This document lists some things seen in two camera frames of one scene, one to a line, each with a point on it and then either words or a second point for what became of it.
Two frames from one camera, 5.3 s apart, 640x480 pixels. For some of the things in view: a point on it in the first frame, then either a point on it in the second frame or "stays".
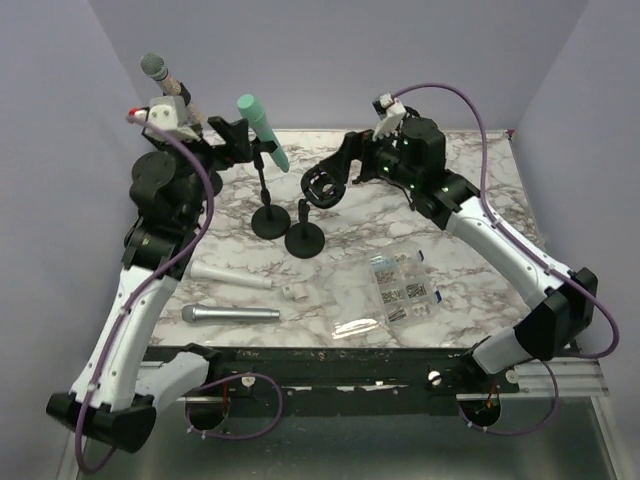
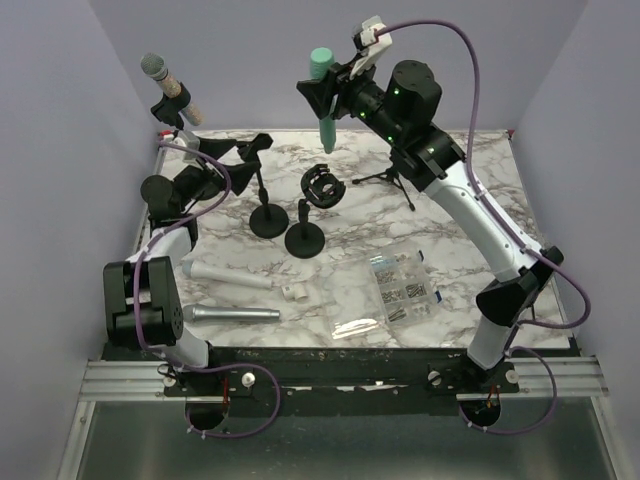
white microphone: (203, 271) stays
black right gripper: (356, 146) → (320, 92)
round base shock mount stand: (323, 188) stays
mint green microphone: (262, 129) → (322, 60)
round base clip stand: (270, 222) stays
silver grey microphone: (195, 314) stays
